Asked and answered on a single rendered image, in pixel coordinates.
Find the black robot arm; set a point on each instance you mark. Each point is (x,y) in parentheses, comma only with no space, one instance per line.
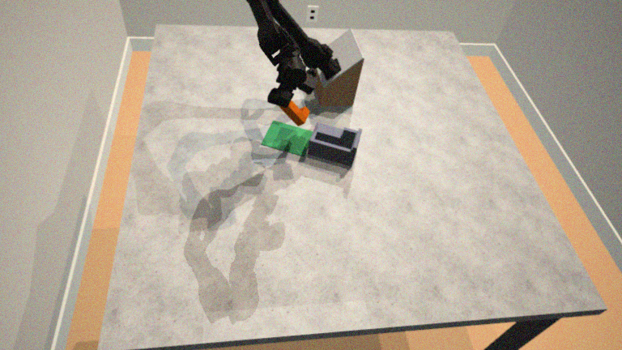
(293,45)

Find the orange l-shaped part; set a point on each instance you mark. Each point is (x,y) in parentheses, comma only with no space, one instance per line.
(298,116)

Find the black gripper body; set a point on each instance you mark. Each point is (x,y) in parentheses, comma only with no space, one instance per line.
(282,95)

